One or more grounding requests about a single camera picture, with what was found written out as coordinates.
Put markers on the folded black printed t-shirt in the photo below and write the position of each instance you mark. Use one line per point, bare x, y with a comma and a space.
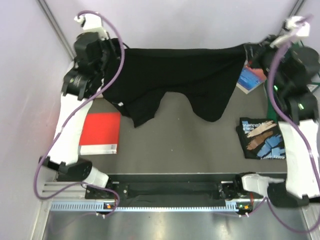
260, 138

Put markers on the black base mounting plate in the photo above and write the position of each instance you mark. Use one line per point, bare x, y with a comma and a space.
177, 189

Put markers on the aluminium rail frame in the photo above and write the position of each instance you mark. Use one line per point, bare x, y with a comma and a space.
76, 211

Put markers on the green binder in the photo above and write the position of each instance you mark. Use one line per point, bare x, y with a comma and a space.
273, 110

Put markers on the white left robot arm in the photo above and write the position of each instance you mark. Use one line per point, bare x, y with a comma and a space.
80, 83

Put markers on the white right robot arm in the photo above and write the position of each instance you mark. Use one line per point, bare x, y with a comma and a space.
302, 183

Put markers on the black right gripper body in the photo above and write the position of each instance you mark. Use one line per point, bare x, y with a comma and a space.
262, 59

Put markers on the blue orange book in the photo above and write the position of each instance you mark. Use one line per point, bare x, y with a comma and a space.
250, 79

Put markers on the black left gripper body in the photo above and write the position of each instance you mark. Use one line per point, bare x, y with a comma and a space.
100, 69

